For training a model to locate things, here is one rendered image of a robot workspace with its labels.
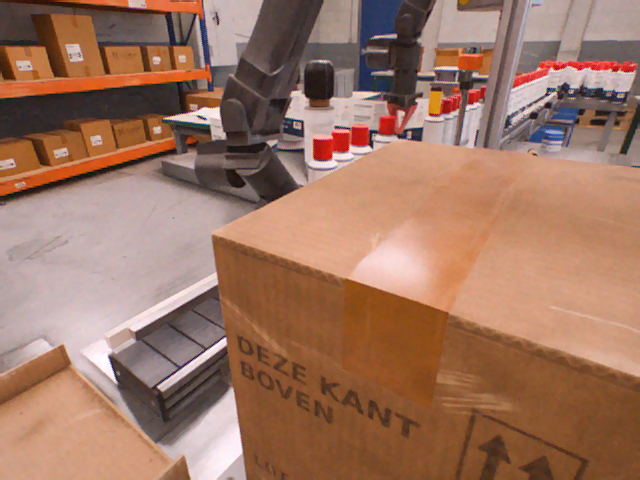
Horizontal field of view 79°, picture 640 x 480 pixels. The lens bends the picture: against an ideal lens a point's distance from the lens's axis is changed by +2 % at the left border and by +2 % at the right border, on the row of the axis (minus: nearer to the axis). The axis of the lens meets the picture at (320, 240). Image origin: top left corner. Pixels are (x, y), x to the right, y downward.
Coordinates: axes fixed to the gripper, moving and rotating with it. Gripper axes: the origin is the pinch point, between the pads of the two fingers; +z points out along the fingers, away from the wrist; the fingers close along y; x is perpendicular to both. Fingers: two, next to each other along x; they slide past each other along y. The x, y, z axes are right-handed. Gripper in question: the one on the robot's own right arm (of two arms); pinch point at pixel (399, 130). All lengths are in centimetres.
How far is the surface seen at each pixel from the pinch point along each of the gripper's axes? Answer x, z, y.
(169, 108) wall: -465, 80, -242
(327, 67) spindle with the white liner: -18.8, -14.1, 6.5
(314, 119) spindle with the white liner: -20.3, -1.5, 9.7
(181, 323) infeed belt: 4, 13, 72
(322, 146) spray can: 7.1, -6.1, 44.5
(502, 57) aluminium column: 20.1, -17.8, -4.7
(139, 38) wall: -463, -8, -215
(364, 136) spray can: 7.8, -5.6, 32.2
